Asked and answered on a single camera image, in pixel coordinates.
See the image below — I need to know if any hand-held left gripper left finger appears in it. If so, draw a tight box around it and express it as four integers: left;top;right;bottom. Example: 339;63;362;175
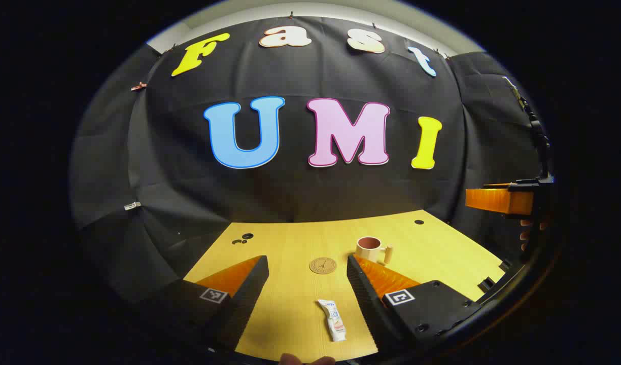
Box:
142;255;269;351

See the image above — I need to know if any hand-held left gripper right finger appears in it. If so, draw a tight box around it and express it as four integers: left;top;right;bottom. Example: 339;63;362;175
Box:
347;254;482;356

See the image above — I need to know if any white toothpaste tube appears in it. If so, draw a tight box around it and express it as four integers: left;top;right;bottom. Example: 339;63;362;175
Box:
318;299;347;342

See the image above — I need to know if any beige cup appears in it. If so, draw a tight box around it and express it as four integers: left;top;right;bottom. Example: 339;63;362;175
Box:
355;236;394;265

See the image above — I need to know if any round cork coaster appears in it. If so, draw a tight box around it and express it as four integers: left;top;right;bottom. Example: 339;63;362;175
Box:
309;257;337;275

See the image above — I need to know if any wooden desktop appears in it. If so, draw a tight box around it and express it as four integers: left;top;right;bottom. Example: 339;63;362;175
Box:
183;209;509;363

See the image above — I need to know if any black backdrop cloth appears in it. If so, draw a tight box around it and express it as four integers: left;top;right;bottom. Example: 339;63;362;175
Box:
70;15;555;305

